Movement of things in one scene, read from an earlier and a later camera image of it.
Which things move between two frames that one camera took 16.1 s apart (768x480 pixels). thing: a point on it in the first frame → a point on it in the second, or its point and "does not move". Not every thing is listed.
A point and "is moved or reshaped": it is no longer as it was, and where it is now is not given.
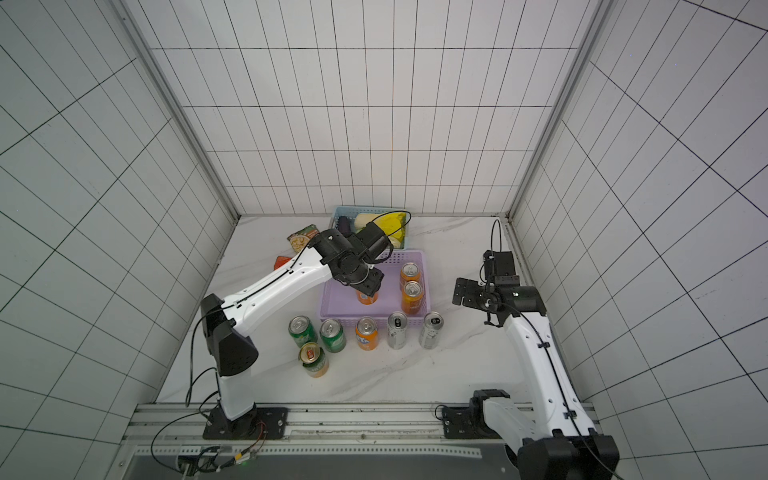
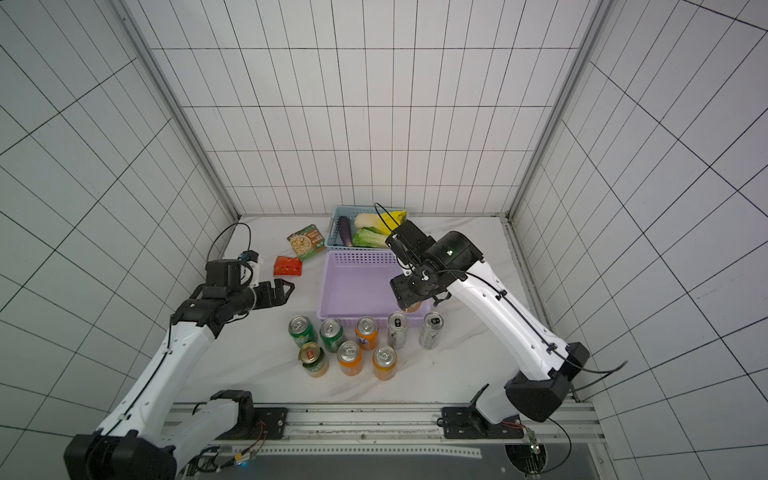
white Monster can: x=397 y=330 does not move
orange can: x=409 y=272 is moved or reshaped
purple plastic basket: x=338 y=300 does not move
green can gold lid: x=314 y=359 does not move
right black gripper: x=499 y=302 → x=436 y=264
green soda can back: x=332 y=334 does not move
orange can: x=412 y=297 is moved or reshaped
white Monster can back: x=430 y=332 does not move
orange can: x=367 y=333 does not move
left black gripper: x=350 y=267 → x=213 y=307
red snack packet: x=281 y=261 does not move
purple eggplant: x=344 y=226 does not move
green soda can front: x=302 y=330 does not move
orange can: x=366 y=299 → x=350 y=357
